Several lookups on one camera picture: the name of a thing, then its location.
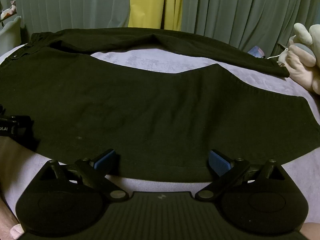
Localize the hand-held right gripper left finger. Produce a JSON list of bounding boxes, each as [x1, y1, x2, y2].
[[40, 149, 127, 202]]

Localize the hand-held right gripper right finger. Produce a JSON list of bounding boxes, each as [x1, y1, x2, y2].
[[195, 149, 285, 202]]

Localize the black pants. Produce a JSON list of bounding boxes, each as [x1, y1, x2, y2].
[[0, 27, 320, 183]]

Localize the pale green cushion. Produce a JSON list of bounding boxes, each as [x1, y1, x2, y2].
[[0, 15, 22, 57]]

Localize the small white figurine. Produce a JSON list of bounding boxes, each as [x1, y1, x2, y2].
[[0, 0, 17, 25]]

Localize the cream plush toy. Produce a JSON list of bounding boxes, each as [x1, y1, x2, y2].
[[277, 22, 320, 94]]

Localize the green curtain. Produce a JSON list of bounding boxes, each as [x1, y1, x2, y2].
[[0, 0, 320, 58]]

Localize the yellow curtain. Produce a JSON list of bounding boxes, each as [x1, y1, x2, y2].
[[128, 0, 185, 30]]

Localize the white cable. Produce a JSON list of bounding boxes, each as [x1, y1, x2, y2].
[[267, 43, 288, 61]]

